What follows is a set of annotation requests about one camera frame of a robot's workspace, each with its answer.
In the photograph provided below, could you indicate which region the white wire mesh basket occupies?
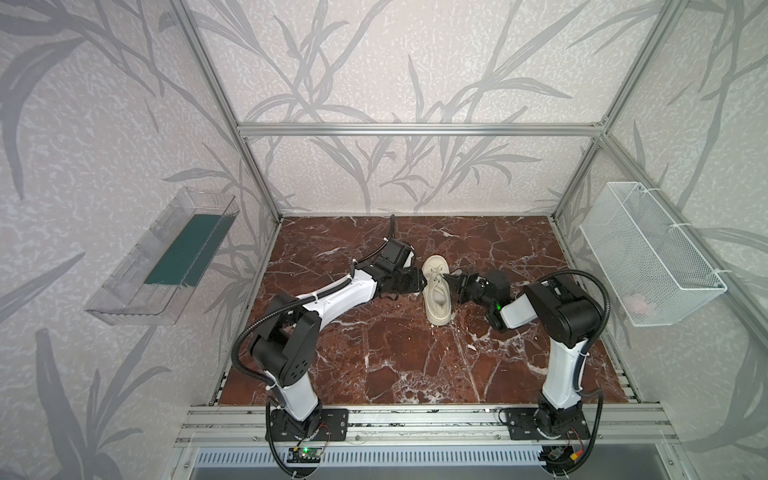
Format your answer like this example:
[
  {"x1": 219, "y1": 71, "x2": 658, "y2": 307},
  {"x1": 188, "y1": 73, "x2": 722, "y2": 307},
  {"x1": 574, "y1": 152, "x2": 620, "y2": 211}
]
[{"x1": 580, "y1": 182, "x2": 728, "y2": 327}]

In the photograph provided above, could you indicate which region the cream white sneaker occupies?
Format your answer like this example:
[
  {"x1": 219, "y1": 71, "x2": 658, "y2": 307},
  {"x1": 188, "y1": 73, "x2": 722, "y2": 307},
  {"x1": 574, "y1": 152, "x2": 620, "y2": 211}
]
[{"x1": 422, "y1": 255, "x2": 452, "y2": 326}]

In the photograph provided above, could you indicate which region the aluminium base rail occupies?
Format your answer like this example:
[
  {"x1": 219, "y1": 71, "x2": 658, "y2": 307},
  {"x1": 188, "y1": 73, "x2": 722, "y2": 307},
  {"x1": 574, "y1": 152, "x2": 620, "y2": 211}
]
[{"x1": 161, "y1": 403, "x2": 697, "y2": 479}]

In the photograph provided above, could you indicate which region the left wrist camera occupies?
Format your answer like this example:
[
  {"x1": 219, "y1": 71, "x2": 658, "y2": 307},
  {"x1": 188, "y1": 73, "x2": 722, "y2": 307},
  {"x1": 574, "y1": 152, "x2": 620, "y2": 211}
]
[{"x1": 403, "y1": 249, "x2": 415, "y2": 268}]

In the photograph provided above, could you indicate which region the green lit circuit board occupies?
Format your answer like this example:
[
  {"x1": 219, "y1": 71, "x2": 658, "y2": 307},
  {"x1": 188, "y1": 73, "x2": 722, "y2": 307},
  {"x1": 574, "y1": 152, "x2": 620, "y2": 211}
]
[{"x1": 286, "y1": 446, "x2": 325, "y2": 464}]

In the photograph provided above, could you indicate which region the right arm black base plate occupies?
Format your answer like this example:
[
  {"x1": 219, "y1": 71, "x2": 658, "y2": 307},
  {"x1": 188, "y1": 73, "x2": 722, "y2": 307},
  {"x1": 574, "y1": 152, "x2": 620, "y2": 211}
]
[{"x1": 500, "y1": 405, "x2": 592, "y2": 440}]

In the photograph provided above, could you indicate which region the aluminium frame cage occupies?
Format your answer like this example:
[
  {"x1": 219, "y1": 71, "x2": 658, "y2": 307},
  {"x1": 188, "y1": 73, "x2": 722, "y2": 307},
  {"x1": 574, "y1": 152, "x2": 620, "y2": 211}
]
[{"x1": 167, "y1": 0, "x2": 768, "y2": 361}]

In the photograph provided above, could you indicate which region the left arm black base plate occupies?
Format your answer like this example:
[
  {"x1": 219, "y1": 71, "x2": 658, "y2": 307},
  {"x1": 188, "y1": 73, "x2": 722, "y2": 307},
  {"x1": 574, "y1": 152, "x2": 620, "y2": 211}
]
[{"x1": 269, "y1": 407, "x2": 350, "y2": 442}]

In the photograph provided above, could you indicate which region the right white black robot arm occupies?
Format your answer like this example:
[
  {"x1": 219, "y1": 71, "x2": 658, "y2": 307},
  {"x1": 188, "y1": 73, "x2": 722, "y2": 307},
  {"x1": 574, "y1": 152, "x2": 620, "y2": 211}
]
[{"x1": 443, "y1": 269, "x2": 611, "y2": 439}]

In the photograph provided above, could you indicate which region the clear plastic wall bin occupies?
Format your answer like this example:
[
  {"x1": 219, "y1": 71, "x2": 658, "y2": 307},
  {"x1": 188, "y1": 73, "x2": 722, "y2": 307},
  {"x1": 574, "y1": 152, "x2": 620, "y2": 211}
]
[{"x1": 85, "y1": 187, "x2": 240, "y2": 326}]

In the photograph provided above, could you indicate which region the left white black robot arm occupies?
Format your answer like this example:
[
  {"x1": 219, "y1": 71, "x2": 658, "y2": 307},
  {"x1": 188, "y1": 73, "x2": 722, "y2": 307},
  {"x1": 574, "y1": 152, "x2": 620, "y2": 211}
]
[{"x1": 230, "y1": 238, "x2": 426, "y2": 438}]

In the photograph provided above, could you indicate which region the right wiring connector bundle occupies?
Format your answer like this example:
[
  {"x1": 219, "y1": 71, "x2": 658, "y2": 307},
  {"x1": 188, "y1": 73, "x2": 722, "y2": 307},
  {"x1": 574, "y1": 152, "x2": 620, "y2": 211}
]
[{"x1": 539, "y1": 445, "x2": 584, "y2": 465}]

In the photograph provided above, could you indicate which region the white shoelace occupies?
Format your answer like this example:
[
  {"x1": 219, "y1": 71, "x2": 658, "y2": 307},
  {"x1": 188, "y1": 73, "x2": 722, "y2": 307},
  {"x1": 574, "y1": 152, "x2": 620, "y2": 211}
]
[{"x1": 423, "y1": 268, "x2": 451, "y2": 304}]

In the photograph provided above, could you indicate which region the pink object in basket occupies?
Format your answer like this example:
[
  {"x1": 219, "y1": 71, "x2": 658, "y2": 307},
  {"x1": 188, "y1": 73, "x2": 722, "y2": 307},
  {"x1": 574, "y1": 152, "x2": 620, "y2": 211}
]
[{"x1": 623, "y1": 294, "x2": 655, "y2": 315}]

